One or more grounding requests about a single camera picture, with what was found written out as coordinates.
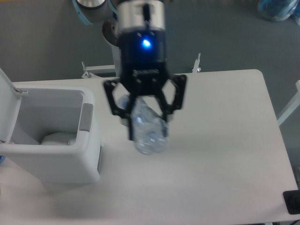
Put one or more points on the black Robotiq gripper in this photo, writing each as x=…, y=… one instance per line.
x=143, y=58

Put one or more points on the clear crushed plastic bottle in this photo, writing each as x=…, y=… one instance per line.
x=149, y=129

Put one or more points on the clear plastic bag trash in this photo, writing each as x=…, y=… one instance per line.
x=61, y=138

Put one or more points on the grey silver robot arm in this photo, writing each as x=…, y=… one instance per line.
x=137, y=29

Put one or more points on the white open trash can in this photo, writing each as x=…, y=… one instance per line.
x=50, y=131

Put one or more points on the blue plastic bag on floor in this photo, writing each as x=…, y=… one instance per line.
x=276, y=10

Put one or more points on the black device at table edge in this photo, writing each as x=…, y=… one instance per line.
x=292, y=201

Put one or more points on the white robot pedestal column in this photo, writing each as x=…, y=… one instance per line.
x=116, y=53

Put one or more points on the white pedestal base frame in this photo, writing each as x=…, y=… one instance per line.
x=105, y=71

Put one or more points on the white frame leg right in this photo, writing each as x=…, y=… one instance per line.
x=290, y=107

